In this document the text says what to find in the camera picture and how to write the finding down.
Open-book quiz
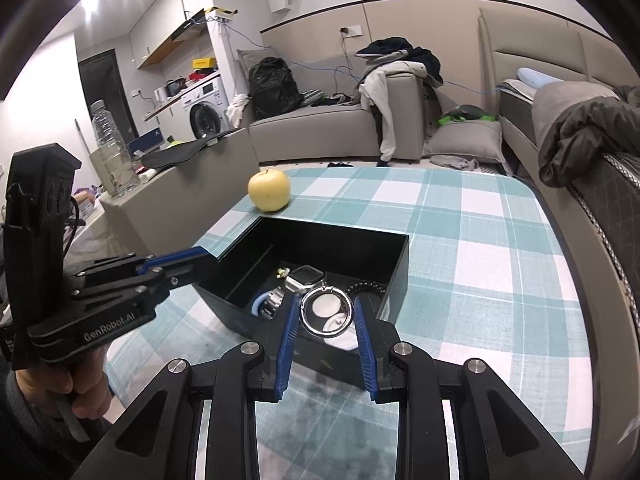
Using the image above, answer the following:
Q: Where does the silver metal wristwatch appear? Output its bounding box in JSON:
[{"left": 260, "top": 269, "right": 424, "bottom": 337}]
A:
[{"left": 260, "top": 265, "right": 326, "bottom": 321}]

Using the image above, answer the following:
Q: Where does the dark door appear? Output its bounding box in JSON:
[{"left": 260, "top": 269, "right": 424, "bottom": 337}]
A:
[{"left": 77, "top": 55, "right": 136, "bottom": 161}]

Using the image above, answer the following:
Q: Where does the silver metal ring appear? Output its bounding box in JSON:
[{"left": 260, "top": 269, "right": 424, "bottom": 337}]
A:
[{"left": 299, "top": 285, "right": 356, "bottom": 335}]

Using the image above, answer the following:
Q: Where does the white round disc with clip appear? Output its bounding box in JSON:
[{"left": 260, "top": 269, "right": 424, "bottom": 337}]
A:
[{"left": 322, "top": 316, "right": 360, "bottom": 352}]

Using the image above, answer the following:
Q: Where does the teal checked tablecloth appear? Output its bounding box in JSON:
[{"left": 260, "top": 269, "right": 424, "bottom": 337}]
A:
[{"left": 107, "top": 165, "right": 601, "bottom": 480}]

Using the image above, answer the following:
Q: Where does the black cardboard box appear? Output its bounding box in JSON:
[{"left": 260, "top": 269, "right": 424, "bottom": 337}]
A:
[{"left": 192, "top": 215, "right": 411, "bottom": 391}]

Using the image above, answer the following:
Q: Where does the clear plastic water bottle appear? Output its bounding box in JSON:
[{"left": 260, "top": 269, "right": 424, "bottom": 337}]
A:
[{"left": 90, "top": 99, "right": 141, "bottom": 196}]

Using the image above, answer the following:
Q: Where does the light blue pillow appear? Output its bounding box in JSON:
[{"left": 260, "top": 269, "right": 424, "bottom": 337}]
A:
[{"left": 517, "top": 67, "right": 561, "bottom": 91}]

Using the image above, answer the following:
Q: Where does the black bead bracelet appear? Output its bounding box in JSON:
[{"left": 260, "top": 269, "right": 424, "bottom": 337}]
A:
[{"left": 345, "top": 281, "right": 387, "bottom": 297}]

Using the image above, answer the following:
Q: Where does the black quilted bed footboard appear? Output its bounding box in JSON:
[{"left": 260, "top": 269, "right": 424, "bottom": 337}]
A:
[{"left": 565, "top": 150, "right": 640, "bottom": 351}]

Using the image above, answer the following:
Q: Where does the person's left hand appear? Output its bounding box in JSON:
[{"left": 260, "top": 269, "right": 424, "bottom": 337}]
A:
[{"left": 15, "top": 346, "right": 115, "bottom": 428}]

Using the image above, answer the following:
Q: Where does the beige padded headboard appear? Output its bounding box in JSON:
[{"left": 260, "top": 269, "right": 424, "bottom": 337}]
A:
[{"left": 477, "top": 7, "right": 640, "bottom": 106}]

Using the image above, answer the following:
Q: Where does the yellow apple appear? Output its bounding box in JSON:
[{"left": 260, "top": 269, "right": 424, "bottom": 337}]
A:
[{"left": 248, "top": 169, "right": 292, "bottom": 212}]

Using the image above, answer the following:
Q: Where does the white cloth on sofa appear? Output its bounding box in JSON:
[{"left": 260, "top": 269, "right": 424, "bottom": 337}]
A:
[{"left": 227, "top": 94, "right": 251, "bottom": 128}]

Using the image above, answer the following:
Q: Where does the black backpack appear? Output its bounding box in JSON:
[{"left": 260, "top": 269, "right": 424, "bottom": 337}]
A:
[{"left": 249, "top": 57, "right": 303, "bottom": 121}]

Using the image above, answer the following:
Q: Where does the dark olive jacket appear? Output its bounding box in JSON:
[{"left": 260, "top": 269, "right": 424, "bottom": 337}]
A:
[{"left": 537, "top": 85, "right": 640, "bottom": 188}]

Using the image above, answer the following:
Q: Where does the grey sofa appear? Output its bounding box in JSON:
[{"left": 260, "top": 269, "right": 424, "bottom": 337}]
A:
[{"left": 235, "top": 50, "right": 431, "bottom": 163}]

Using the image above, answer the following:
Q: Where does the green and black garment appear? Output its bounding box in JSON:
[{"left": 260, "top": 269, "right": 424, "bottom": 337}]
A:
[{"left": 439, "top": 105, "right": 498, "bottom": 126}]

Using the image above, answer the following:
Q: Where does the white wall cabinet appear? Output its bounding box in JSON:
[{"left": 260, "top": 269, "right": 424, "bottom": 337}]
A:
[{"left": 129, "top": 0, "right": 211, "bottom": 68}]

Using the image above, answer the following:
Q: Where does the white washing machine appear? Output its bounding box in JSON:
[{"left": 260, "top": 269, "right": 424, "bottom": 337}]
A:
[{"left": 180, "top": 77, "right": 231, "bottom": 141}]

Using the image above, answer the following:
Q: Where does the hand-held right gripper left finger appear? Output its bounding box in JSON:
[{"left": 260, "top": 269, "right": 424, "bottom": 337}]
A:
[{"left": 70, "top": 300, "right": 301, "bottom": 480}]

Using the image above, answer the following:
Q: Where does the grey floor pillow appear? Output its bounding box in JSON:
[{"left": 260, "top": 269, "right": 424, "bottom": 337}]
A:
[{"left": 422, "top": 120, "right": 508, "bottom": 166}]

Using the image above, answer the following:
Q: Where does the dark clothes pile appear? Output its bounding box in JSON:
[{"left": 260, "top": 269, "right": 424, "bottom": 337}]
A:
[{"left": 356, "top": 37, "right": 443, "bottom": 86}]

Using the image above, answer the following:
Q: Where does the plain white round disc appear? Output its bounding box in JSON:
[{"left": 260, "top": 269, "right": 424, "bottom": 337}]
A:
[{"left": 310, "top": 296, "right": 346, "bottom": 318}]

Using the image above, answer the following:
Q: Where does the grey blanket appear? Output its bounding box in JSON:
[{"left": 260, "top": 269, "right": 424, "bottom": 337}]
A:
[{"left": 530, "top": 82, "right": 621, "bottom": 146}]

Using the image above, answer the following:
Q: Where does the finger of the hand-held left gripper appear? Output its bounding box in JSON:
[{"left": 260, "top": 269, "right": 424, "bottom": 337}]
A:
[
  {"left": 64, "top": 246, "right": 221, "bottom": 282},
  {"left": 70, "top": 261, "right": 220, "bottom": 317}
]

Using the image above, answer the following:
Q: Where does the grey garment on floor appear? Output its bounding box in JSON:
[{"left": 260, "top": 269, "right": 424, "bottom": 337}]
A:
[{"left": 430, "top": 155, "right": 481, "bottom": 171}]

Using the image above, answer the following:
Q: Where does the black flat curved pad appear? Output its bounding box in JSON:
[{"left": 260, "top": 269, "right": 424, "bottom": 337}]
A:
[{"left": 140, "top": 130, "right": 241, "bottom": 168}]

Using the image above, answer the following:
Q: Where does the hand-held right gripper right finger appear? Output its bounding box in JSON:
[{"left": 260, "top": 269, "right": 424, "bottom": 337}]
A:
[{"left": 352, "top": 296, "right": 588, "bottom": 480}]

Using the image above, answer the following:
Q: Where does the blue and white box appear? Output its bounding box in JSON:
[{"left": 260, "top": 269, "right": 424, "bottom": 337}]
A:
[{"left": 126, "top": 127, "right": 166, "bottom": 156}]

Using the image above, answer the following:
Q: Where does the grey side cabinet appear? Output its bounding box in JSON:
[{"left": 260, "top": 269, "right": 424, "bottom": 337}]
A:
[{"left": 100, "top": 127, "right": 261, "bottom": 261}]

